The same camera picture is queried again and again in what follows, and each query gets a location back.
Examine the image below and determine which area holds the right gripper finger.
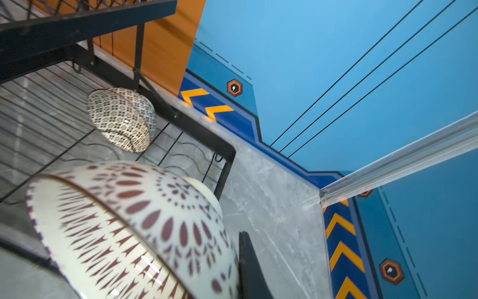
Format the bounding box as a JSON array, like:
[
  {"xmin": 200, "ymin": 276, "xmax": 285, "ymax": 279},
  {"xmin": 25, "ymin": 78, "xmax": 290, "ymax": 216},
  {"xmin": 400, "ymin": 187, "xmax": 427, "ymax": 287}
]
[{"xmin": 239, "ymin": 231, "xmax": 273, "ymax": 299}]

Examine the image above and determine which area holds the brown floral patterned bowl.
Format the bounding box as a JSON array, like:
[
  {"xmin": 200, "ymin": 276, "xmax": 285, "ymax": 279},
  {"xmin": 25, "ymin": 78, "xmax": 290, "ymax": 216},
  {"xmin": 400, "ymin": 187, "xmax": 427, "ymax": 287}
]
[{"xmin": 87, "ymin": 88, "xmax": 156, "ymax": 153}]

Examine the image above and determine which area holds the black wire dish rack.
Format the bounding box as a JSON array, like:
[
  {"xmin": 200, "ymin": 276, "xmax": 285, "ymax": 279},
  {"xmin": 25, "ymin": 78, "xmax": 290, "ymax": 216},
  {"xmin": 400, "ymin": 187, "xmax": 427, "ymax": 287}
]
[{"xmin": 1, "ymin": 1, "xmax": 236, "ymax": 206}]

